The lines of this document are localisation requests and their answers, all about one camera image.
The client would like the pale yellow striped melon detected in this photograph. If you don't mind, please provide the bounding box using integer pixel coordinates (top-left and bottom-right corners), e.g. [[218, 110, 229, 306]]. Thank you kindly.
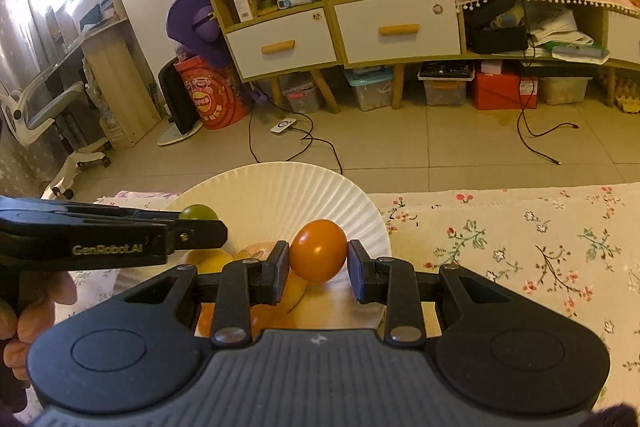
[[184, 248, 234, 275]]

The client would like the orange tomato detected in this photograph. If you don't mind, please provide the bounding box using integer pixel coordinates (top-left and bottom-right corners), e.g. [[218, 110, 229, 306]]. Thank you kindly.
[[290, 219, 347, 284], [196, 303, 215, 337], [250, 305, 296, 338]]

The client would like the large yellow-orange grapefruit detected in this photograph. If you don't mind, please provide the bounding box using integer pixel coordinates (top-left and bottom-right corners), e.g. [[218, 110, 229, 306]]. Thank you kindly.
[[234, 241, 307, 313]]

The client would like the person left hand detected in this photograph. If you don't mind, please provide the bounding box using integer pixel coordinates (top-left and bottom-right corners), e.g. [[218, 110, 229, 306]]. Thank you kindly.
[[1, 272, 77, 381]]

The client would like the white office chair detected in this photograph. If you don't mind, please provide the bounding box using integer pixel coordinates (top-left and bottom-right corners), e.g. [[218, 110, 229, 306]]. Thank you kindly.
[[1, 80, 112, 200]]

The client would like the floral tablecloth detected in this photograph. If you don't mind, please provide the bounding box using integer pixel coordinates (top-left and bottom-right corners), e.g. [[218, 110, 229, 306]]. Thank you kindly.
[[19, 182, 640, 423]]

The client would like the purple plush toy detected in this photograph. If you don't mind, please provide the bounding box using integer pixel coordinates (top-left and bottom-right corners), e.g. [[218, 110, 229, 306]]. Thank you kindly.
[[166, 0, 232, 67]]

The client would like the red box under cabinet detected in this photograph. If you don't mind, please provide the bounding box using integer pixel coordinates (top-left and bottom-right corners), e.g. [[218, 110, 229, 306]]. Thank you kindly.
[[473, 72, 538, 110]]

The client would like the wooden desk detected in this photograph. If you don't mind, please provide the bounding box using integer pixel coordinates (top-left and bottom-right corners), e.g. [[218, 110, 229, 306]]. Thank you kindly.
[[46, 0, 162, 150]]

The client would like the wooden cabinet with drawers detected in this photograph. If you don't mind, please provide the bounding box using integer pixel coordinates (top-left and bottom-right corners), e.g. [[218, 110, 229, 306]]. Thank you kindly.
[[210, 0, 639, 102]]

